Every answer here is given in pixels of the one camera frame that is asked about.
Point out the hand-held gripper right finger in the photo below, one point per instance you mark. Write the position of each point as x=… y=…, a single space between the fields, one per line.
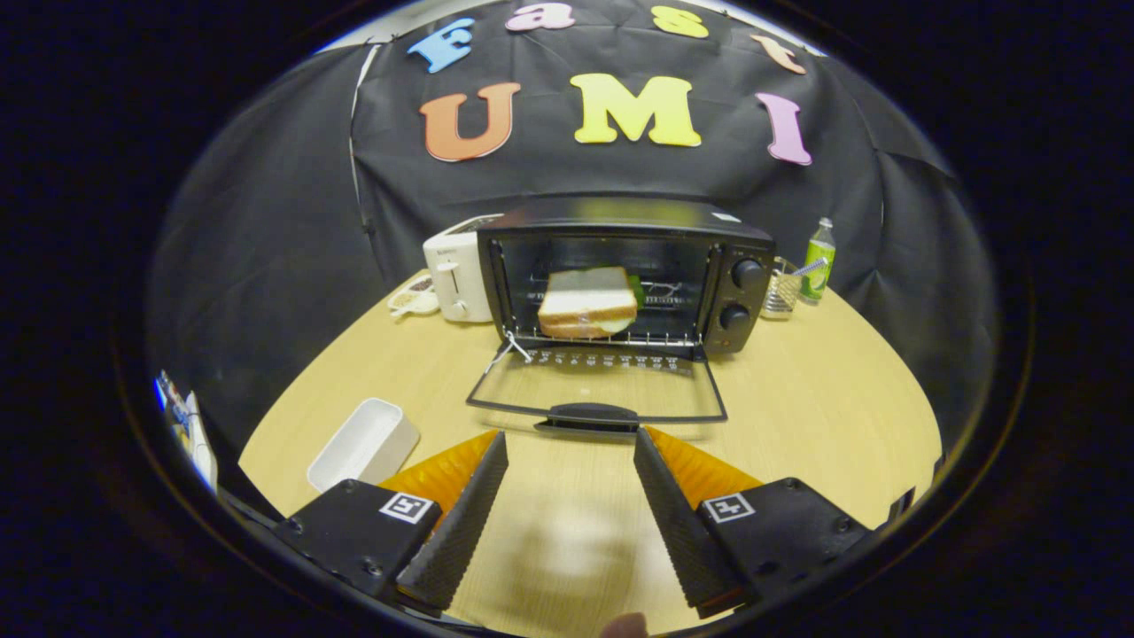
x=678 y=523

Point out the small white dish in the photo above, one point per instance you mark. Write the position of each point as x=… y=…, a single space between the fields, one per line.
x=413 y=298

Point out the toast sandwich with lettuce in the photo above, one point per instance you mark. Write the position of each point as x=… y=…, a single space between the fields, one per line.
x=585 y=301

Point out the black toaster oven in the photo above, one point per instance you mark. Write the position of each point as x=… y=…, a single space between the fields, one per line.
x=744 y=310

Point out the blue and white packaging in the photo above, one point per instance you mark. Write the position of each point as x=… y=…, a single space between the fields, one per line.
x=186 y=430

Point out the clear cup with straw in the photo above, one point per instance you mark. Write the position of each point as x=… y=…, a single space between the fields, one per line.
x=780 y=297

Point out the white rectangular tray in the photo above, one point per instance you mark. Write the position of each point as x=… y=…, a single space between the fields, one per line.
x=363 y=443

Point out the green label plastic bottle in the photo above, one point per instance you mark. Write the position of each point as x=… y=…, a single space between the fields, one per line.
x=819 y=266

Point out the white pop-up toaster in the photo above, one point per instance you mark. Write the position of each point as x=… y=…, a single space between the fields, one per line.
x=452 y=275

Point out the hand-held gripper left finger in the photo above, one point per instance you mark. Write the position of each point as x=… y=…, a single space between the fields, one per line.
x=465 y=523

